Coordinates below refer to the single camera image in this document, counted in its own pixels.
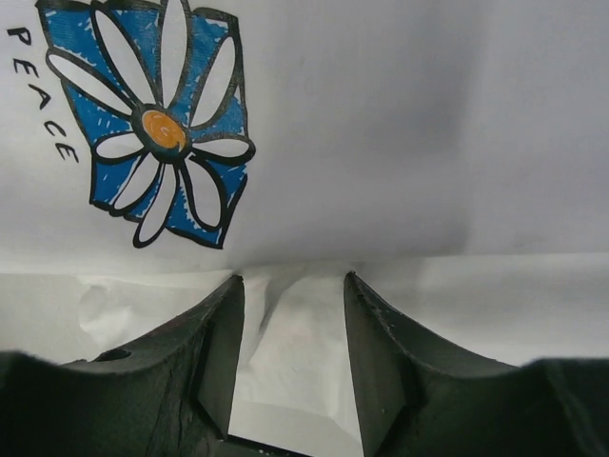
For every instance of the white daisy print t-shirt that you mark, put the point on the white daisy print t-shirt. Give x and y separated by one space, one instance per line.
451 154

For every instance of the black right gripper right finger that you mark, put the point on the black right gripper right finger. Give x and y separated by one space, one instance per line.
418 394

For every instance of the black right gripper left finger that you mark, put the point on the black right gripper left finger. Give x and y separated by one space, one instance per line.
166 393

